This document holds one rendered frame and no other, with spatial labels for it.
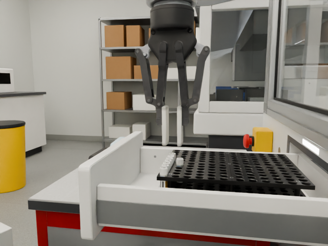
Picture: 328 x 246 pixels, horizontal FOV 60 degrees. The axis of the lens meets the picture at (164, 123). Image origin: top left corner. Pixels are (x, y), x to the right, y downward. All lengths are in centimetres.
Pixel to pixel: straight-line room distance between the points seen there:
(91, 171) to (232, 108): 97
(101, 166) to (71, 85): 487
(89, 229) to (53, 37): 514
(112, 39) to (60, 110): 170
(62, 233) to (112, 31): 395
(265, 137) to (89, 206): 53
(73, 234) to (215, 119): 79
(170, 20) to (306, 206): 33
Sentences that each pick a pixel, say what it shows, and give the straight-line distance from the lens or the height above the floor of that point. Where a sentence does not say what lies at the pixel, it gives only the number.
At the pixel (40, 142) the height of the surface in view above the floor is 16.
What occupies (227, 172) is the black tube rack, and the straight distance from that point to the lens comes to 46.
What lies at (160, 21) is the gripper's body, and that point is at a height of 114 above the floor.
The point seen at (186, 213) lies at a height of 87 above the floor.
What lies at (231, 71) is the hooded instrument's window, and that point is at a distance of 131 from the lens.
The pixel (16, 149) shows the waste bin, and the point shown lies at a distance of 306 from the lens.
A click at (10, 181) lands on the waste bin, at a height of 11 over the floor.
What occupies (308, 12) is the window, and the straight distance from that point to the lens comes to 65.
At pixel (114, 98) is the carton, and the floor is 79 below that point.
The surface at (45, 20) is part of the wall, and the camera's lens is 561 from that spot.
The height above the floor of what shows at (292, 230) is 85.
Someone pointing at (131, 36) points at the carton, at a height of 170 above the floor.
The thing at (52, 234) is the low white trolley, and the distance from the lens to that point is 81.
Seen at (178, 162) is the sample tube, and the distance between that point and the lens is 48.
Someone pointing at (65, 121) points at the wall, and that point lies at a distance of 541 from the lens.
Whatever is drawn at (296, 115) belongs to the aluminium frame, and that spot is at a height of 98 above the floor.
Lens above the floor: 104
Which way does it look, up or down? 8 degrees down
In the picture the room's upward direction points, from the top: straight up
